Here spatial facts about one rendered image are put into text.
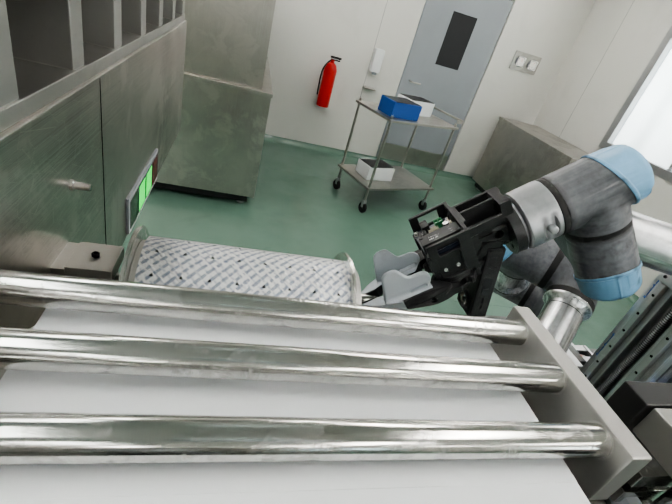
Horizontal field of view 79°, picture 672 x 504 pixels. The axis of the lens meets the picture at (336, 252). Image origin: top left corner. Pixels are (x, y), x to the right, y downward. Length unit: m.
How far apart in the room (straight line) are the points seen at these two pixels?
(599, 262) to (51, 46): 0.66
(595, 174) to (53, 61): 0.60
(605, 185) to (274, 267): 0.39
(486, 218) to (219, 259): 0.32
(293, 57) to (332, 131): 0.94
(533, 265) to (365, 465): 0.83
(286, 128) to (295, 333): 4.94
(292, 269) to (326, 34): 4.57
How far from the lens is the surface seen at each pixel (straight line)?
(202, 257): 0.48
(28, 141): 0.43
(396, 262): 0.54
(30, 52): 0.55
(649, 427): 0.32
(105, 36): 0.68
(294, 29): 4.94
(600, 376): 1.41
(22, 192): 0.43
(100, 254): 0.52
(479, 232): 0.51
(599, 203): 0.55
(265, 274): 0.47
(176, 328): 0.21
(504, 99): 5.85
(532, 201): 0.53
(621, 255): 0.60
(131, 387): 0.19
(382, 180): 4.04
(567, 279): 0.97
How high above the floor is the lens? 1.59
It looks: 30 degrees down
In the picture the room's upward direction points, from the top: 17 degrees clockwise
